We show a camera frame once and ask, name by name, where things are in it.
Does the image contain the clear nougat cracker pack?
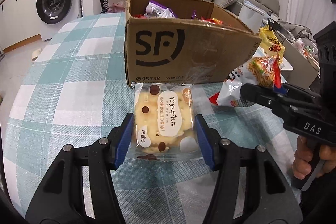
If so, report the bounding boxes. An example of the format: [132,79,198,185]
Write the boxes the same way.
[131,83,201,161]

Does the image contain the teal plaid tablecloth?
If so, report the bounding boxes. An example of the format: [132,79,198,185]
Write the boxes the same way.
[2,12,301,224]

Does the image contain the white trash bin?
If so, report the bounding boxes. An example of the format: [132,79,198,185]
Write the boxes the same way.
[238,1,266,34]

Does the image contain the beige slipper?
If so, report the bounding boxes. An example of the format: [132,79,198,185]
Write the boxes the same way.
[31,48,42,62]

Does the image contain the brown SF cardboard box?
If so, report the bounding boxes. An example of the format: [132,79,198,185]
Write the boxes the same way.
[124,0,261,85]

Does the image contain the purple snack bag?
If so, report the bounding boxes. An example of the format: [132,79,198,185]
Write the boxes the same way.
[144,0,177,18]

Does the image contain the white kitchen cabinet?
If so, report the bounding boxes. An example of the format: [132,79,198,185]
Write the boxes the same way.
[1,0,40,50]

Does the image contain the red chocolate Oreo pack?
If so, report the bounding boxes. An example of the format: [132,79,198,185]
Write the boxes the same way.
[191,10,231,27]

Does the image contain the yellow plastic bag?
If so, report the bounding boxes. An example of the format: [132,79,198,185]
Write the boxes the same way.
[259,25,285,64]

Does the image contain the pink cloth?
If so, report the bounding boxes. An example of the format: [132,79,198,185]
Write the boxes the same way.
[106,1,125,13]

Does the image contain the person's right hand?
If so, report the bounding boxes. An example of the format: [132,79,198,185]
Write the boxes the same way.
[292,136,336,180]

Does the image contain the red cracker snack bag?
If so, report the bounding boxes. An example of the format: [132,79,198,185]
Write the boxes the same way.
[132,14,147,19]

